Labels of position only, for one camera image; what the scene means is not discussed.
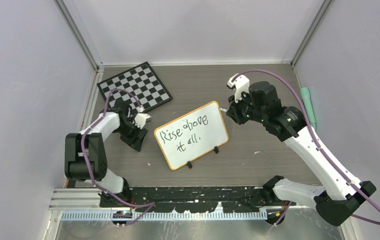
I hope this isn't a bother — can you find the black white checkerboard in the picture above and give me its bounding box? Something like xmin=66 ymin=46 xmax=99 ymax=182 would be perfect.
xmin=97 ymin=61 xmax=173 ymax=115

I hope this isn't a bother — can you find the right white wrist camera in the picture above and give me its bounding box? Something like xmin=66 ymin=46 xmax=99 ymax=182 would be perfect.
xmin=226 ymin=73 xmax=250 ymax=103

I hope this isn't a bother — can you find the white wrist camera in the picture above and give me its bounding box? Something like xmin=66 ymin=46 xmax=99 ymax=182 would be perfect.
xmin=134 ymin=113 xmax=152 ymax=129
xmin=226 ymin=73 xmax=250 ymax=103

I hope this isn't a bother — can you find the yellow framed whiteboard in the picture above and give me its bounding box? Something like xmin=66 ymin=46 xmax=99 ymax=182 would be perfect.
xmin=154 ymin=101 xmax=229 ymax=171

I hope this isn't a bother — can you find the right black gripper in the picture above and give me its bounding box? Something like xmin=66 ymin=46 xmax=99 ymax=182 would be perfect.
xmin=227 ymin=89 xmax=267 ymax=125

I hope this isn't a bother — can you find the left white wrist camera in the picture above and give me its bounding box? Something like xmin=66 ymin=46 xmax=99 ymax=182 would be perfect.
xmin=134 ymin=113 xmax=152 ymax=129

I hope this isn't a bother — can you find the mint green microphone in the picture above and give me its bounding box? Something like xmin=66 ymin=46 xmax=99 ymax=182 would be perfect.
xmin=300 ymin=87 xmax=317 ymax=130

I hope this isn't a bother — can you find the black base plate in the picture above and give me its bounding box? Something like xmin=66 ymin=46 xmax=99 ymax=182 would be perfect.
xmin=99 ymin=186 xmax=297 ymax=215

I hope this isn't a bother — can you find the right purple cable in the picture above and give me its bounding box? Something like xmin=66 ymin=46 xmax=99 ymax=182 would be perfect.
xmin=230 ymin=68 xmax=380 ymax=228

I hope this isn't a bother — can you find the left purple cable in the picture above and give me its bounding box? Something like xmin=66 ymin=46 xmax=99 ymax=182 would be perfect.
xmin=79 ymin=88 xmax=156 ymax=226

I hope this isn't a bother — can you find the purple cable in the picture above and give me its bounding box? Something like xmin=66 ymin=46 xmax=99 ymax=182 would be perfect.
xmin=79 ymin=88 xmax=156 ymax=226
xmin=230 ymin=68 xmax=380 ymax=228

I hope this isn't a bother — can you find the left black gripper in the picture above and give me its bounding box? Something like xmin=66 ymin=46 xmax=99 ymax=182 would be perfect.
xmin=115 ymin=120 xmax=148 ymax=152

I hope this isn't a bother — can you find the aluminium frame rail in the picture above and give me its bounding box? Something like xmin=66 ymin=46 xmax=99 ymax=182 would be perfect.
xmin=47 ymin=187 xmax=352 ymax=222

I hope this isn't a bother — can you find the black whiteboard foot left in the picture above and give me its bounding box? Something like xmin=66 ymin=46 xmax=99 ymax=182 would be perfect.
xmin=186 ymin=161 xmax=193 ymax=169

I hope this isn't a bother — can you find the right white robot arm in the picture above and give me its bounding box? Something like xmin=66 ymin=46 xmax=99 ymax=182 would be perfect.
xmin=226 ymin=79 xmax=365 ymax=227

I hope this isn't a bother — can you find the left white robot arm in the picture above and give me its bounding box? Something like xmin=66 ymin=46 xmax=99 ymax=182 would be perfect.
xmin=64 ymin=100 xmax=152 ymax=207

